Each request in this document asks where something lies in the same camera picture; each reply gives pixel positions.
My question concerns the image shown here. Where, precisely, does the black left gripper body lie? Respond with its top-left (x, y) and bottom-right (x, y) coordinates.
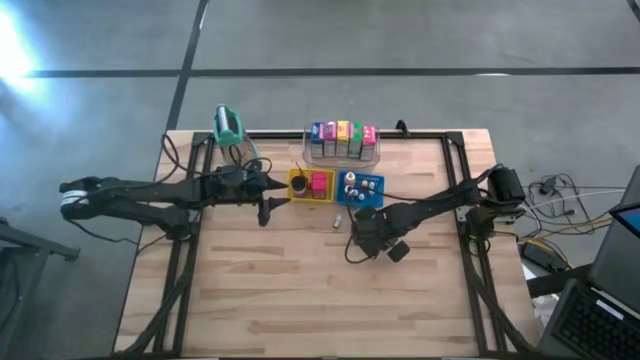
top-left (202, 164), bottom-right (272, 205)

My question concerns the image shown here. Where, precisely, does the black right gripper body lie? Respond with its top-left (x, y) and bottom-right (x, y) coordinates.
top-left (349, 206), bottom-right (404, 258)

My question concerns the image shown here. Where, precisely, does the red-lidded smoked paprika tin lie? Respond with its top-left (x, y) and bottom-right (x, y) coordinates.
top-left (309, 171), bottom-right (329, 200)

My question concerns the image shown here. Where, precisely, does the blue mini cereal box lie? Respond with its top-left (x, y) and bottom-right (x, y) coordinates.
top-left (310, 121), bottom-right (325, 159)

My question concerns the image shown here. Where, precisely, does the pink mini cereal box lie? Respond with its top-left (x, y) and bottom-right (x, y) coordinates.
top-left (322, 121), bottom-right (338, 158)

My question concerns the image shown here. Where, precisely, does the yellow mini cereal box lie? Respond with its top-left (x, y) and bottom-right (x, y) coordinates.
top-left (335, 119), bottom-right (351, 158)

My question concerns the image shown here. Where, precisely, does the red mini cereal box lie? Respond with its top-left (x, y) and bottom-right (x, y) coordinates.
top-left (360, 125), bottom-right (378, 162)

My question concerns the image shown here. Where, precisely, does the green mini cereal box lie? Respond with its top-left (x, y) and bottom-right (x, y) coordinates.
top-left (348, 122), bottom-right (364, 160)

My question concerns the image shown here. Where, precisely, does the blue plastic basket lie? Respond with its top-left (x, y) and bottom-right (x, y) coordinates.
top-left (335, 169), bottom-right (387, 210)

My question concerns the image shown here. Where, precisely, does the clear plastic bin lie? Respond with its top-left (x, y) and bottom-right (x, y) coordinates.
top-left (301, 121), bottom-right (382, 170)

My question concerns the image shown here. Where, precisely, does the yellow plastic basket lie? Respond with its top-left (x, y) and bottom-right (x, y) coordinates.
top-left (285, 168), bottom-right (337, 206)

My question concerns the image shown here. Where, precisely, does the black power adapter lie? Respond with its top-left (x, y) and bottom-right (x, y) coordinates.
top-left (519, 242), bottom-right (556, 274)

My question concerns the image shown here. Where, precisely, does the white paper sheet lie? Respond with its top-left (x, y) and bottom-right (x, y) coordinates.
top-left (529, 293), bottom-right (560, 329)

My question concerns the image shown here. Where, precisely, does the black stand bar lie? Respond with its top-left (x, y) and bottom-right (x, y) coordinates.
top-left (525, 263), bottom-right (594, 300)

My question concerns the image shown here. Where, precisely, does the black side desk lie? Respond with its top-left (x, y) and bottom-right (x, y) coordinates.
top-left (0, 219), bottom-right (81, 360)

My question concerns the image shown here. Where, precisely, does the grey open laptop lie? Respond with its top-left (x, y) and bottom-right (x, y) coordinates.
top-left (537, 164), bottom-right (640, 360)

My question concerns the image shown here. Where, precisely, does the laptop with blue screen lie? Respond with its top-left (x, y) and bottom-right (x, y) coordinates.
top-left (610, 201), bottom-right (640, 240)

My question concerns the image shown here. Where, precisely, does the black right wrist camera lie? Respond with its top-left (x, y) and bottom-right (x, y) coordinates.
top-left (387, 239), bottom-right (412, 264)

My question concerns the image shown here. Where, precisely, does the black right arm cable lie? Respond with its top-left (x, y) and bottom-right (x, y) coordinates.
top-left (343, 232), bottom-right (377, 265)

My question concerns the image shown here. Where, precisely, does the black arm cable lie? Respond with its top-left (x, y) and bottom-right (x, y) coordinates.
top-left (343, 232), bottom-right (377, 265)
top-left (159, 132), bottom-right (274, 177)

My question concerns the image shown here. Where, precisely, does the black aluminium table frame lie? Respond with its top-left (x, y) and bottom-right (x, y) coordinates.
top-left (119, 130), bottom-right (539, 359)

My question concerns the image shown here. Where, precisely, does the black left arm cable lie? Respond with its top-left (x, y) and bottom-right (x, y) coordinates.
top-left (159, 132), bottom-right (274, 177)

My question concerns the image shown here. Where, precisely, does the black floor cable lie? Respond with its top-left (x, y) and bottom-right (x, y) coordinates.
top-left (527, 172), bottom-right (584, 222)

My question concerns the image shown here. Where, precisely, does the white floor cable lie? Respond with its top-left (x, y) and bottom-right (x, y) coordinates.
top-left (524, 188), bottom-right (627, 211)

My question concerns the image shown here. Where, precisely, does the yellow floor cable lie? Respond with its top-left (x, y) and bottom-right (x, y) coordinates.
top-left (519, 217), bottom-right (614, 251)

